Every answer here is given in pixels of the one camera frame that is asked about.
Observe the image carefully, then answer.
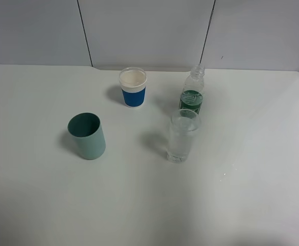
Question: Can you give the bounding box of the clear bottle green label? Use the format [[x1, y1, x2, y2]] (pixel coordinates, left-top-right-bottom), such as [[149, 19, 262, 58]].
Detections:
[[179, 64, 205, 114]]

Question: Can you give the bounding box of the blue white paper cup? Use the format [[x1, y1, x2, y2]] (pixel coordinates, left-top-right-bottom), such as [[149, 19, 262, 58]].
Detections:
[[119, 67, 147, 108]]

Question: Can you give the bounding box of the green plastic cup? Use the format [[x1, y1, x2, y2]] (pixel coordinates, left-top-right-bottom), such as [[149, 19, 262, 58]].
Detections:
[[67, 112, 106, 160]]

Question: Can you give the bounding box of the clear tall glass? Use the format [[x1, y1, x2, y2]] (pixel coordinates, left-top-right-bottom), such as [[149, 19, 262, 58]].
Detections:
[[167, 109, 201, 163]]

